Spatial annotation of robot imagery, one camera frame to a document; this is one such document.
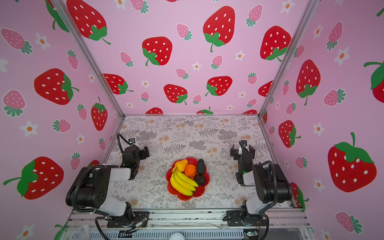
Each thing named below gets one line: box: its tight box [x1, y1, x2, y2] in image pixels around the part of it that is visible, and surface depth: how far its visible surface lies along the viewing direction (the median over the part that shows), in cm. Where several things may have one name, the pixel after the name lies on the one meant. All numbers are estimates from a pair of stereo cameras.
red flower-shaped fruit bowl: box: [166, 157, 210, 201], surface depth 83 cm
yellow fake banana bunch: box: [170, 167, 199, 196], surface depth 84 cm
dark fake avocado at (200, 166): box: [196, 158, 206, 175], surface depth 88 cm
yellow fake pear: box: [174, 159, 188, 172], surface depth 88 cm
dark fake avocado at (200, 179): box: [194, 175, 206, 186], surface depth 84 cm
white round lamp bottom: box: [169, 232, 185, 240], surface depth 66 cm
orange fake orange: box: [184, 164, 197, 177], surface depth 88 cm
